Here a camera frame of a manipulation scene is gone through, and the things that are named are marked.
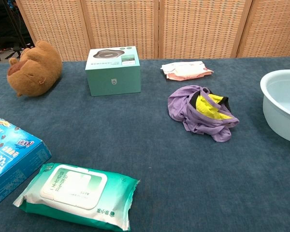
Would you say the blue cookie box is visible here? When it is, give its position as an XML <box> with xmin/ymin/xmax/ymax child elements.
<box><xmin>0</xmin><ymin>118</ymin><xmax>52</xmax><ymax>208</ymax></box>

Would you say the teal product box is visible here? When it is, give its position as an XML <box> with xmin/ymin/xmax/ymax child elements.
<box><xmin>85</xmin><ymin>46</ymin><xmax>142</xmax><ymax>97</ymax></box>

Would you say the brown capybara plush toy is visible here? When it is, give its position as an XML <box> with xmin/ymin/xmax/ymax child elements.
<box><xmin>6</xmin><ymin>40</ymin><xmax>63</xmax><ymax>98</ymax></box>

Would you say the black tripod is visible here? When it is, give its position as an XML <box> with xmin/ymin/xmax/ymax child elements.
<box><xmin>2</xmin><ymin>0</ymin><xmax>29</xmax><ymax>48</ymax></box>

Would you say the black office chair base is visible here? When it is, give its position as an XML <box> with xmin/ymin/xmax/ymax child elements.
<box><xmin>0</xmin><ymin>36</ymin><xmax>35</xmax><ymax>61</ymax></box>

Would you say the light blue plastic basin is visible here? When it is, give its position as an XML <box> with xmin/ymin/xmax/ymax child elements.
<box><xmin>260</xmin><ymin>69</ymin><xmax>290</xmax><ymax>145</ymax></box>

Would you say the purple cloth with yellow patch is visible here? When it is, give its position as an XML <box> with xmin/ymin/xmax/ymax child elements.
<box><xmin>168</xmin><ymin>85</ymin><xmax>240</xmax><ymax>143</ymax></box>

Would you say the green wet wipes pack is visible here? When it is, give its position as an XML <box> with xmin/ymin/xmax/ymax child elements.
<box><xmin>13</xmin><ymin>163</ymin><xmax>140</xmax><ymax>232</ymax></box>

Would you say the pink wipes pack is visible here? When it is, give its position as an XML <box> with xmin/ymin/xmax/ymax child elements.
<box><xmin>160</xmin><ymin>60</ymin><xmax>215</xmax><ymax>81</ymax></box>

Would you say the dark blue table cover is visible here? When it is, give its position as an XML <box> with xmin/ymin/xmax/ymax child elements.
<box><xmin>0</xmin><ymin>57</ymin><xmax>290</xmax><ymax>232</ymax></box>

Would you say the wicker folding screen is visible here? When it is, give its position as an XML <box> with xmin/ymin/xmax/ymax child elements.
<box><xmin>14</xmin><ymin>0</ymin><xmax>290</xmax><ymax>61</ymax></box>

